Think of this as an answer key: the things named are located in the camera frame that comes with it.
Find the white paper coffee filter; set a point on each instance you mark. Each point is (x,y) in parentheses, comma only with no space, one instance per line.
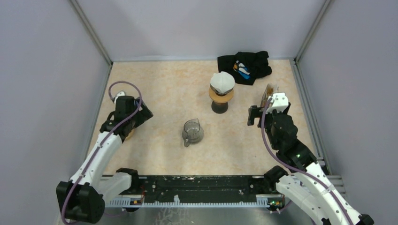
(222,81)

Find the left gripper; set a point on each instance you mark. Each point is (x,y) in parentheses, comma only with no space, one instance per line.
(143,114)

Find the clear glass carafe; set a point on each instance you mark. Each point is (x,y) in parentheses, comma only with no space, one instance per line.
(192,132)

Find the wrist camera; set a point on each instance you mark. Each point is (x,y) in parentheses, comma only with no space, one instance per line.
(277,101)
(119,94)

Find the orange coffee filter pack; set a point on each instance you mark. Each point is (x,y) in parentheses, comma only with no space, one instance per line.
(269,91)

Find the black printed cloth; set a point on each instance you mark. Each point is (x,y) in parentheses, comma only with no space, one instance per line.
(245,67)

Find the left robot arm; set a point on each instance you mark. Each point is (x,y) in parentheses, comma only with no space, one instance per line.
(83,197)

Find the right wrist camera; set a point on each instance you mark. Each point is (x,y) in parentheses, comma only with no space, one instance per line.
(277,101)

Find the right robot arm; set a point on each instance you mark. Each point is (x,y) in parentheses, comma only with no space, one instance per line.
(299,176)

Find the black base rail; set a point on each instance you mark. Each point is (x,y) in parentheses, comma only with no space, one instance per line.
(177,191)

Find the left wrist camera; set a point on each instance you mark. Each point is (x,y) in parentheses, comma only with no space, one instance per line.
(119,94)

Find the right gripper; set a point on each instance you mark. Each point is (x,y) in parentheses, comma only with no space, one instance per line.
(254,111)

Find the clear ribbed glass dripper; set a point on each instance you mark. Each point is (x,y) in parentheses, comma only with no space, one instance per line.
(220,92)

